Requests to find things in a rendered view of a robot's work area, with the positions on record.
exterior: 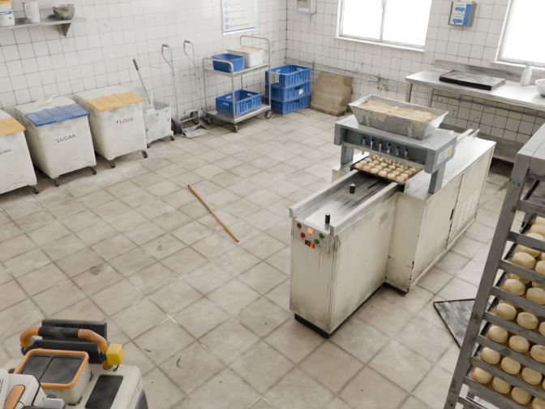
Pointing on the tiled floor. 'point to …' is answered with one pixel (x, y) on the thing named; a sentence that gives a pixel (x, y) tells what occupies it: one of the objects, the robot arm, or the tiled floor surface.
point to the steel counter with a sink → (521, 94)
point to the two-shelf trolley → (233, 89)
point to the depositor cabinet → (431, 214)
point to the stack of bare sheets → (457, 317)
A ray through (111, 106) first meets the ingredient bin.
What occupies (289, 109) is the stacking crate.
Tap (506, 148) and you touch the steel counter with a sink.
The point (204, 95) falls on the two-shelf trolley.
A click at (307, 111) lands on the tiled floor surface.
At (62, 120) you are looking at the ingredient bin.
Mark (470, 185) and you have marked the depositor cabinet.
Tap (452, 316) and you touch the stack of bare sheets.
